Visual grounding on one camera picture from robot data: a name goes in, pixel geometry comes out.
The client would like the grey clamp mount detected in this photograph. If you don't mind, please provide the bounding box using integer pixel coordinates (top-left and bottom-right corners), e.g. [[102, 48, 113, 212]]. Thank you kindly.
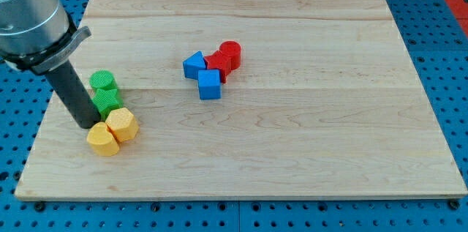
[[1, 13, 91, 75]]

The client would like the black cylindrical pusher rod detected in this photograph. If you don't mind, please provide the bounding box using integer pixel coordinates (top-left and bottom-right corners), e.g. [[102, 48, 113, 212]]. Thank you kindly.
[[45, 61, 101, 129]]

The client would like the yellow heart block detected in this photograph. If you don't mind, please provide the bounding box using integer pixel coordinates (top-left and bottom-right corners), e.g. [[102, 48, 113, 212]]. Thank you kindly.
[[86, 122, 120, 157]]

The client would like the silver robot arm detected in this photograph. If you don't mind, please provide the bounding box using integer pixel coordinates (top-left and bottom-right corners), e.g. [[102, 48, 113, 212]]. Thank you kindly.
[[1, 0, 101, 129]]

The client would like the yellow hexagon block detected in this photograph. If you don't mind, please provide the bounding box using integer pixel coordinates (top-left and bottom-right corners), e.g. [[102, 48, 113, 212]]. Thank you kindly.
[[105, 108, 139, 142]]

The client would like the green cylinder block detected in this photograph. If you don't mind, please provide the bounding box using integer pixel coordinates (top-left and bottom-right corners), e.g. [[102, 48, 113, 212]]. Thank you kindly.
[[89, 70, 118, 91]]

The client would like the green star block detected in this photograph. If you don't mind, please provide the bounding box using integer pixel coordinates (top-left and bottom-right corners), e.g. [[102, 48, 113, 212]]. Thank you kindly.
[[92, 89, 124, 121]]

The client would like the blue triangle block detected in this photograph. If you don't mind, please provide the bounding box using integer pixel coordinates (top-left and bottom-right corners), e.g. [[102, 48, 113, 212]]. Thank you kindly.
[[183, 51, 206, 80]]

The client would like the blue cube block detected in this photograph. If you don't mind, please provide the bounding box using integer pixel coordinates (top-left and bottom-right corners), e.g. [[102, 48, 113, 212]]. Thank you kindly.
[[198, 70, 222, 100]]

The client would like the red star block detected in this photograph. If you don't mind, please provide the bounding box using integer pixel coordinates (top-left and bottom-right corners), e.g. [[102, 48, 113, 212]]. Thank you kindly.
[[203, 50, 232, 83]]

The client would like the red cylinder block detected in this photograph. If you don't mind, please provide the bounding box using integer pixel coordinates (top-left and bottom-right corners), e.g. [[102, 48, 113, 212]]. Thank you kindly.
[[219, 40, 241, 70]]

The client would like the wooden board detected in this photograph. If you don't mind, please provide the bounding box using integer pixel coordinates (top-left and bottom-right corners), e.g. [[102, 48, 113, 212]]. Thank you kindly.
[[15, 0, 467, 201]]

